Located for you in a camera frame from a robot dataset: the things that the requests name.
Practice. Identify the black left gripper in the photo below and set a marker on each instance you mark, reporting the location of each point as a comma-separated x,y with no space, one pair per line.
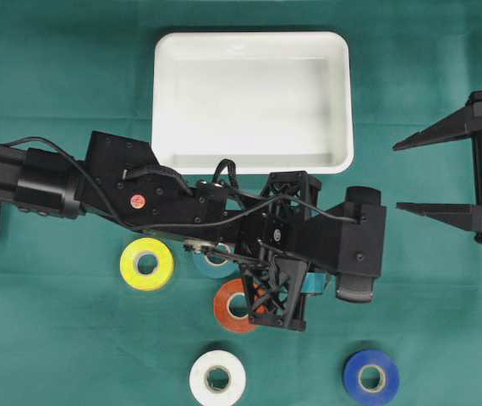
281,264

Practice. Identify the white tape roll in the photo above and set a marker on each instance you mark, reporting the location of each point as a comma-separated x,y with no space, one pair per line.
202,391

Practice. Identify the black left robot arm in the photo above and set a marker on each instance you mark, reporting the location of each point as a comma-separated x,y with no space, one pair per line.
121,181

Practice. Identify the teal tape roll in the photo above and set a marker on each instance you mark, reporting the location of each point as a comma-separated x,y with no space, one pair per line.
212,266

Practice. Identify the red tape roll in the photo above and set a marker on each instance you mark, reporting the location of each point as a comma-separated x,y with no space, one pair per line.
230,308

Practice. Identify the yellow tape roll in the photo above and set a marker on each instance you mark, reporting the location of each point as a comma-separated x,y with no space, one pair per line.
129,261

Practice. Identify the blue tape roll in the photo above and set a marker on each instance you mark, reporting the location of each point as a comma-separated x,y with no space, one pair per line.
389,382

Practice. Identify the white rectangular plastic tray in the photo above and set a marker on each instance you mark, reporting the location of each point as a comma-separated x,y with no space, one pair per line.
270,101

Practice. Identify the green table cloth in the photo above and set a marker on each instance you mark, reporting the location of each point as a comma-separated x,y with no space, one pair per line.
73,333

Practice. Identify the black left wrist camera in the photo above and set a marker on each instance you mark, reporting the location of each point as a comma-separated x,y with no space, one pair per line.
351,244

